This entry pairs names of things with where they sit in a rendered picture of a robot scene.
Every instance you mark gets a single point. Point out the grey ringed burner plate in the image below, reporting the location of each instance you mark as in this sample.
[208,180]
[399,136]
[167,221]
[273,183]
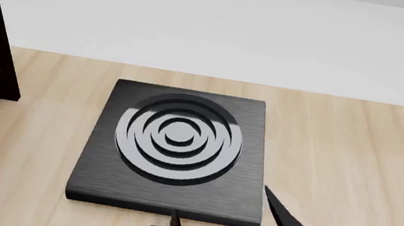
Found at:
[174,171]

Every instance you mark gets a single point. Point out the black electric stove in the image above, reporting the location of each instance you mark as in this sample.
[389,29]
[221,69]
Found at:
[97,181]

